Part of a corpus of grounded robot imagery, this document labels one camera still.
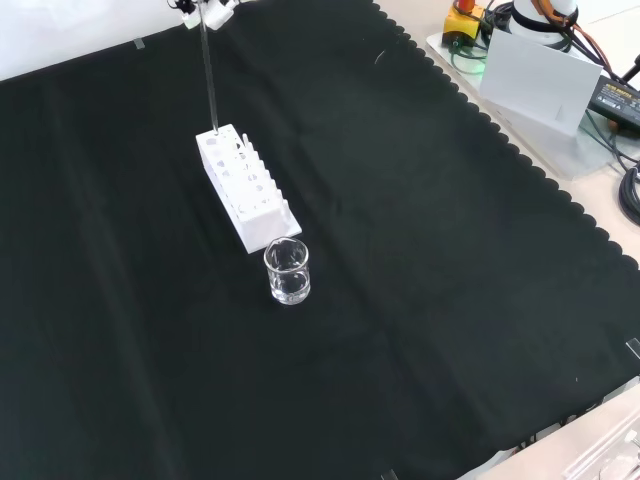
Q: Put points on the clear glass rod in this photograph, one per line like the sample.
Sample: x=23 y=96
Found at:
x=210 y=80

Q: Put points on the white test tube rack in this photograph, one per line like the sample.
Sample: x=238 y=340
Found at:
x=250 y=200

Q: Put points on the grey tape strip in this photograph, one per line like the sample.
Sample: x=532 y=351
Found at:
x=139 y=44

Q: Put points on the clear acrylic holder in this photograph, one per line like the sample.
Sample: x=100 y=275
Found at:
x=607 y=450

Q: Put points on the black bench cloth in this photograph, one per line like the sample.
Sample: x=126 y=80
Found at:
x=400 y=275

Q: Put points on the clear cloth clip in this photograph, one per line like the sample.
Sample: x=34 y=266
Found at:
x=390 y=475
x=634 y=348

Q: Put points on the pale board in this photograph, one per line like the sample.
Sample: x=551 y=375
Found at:
x=540 y=80

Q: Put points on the yellow stop button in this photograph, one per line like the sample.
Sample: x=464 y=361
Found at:
x=462 y=22

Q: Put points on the grey base plate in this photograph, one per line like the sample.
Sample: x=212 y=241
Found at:
x=550 y=145

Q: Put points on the black power adapter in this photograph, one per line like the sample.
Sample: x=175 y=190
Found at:
x=617 y=97

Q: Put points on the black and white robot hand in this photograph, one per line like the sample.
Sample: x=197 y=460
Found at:
x=220 y=14

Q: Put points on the small clear glass beaker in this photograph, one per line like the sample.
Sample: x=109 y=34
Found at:
x=289 y=285

